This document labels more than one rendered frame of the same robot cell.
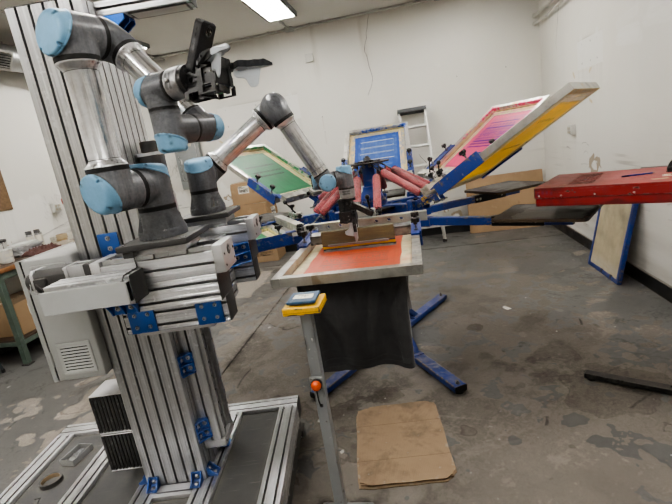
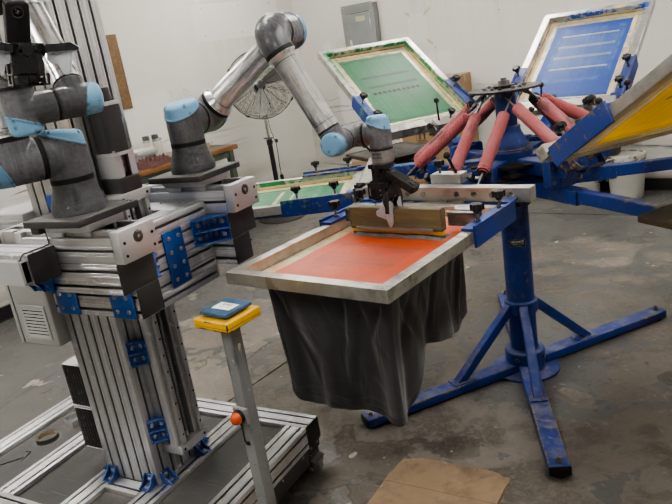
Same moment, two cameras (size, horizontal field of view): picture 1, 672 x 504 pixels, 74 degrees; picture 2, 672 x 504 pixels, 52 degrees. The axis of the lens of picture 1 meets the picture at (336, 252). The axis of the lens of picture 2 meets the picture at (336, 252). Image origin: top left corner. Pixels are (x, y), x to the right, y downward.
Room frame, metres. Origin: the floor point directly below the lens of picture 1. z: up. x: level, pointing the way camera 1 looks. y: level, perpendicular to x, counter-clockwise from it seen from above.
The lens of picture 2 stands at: (0.08, -0.96, 1.60)
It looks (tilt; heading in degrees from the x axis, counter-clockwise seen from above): 17 degrees down; 28
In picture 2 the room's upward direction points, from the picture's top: 9 degrees counter-clockwise
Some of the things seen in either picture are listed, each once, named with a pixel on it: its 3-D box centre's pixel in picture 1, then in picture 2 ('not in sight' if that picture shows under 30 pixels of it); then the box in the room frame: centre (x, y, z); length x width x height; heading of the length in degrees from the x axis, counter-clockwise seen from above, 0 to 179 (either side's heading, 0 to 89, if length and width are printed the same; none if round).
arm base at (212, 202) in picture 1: (206, 200); (190, 155); (1.92, 0.52, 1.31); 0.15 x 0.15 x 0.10
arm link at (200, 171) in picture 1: (200, 173); (184, 120); (1.93, 0.52, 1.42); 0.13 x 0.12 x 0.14; 5
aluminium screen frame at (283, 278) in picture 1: (356, 250); (377, 242); (1.99, -0.09, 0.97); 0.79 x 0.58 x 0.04; 169
